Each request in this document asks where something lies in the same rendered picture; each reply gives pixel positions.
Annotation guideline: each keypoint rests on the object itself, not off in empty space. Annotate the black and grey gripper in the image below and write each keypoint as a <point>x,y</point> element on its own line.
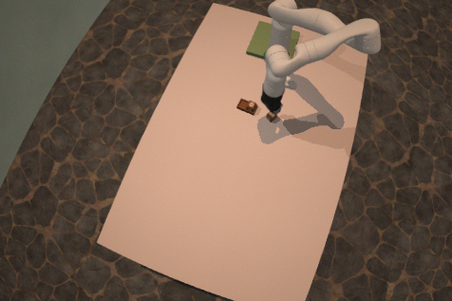
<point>273,96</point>

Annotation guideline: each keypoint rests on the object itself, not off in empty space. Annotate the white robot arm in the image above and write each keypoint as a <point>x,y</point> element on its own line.
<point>278,63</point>

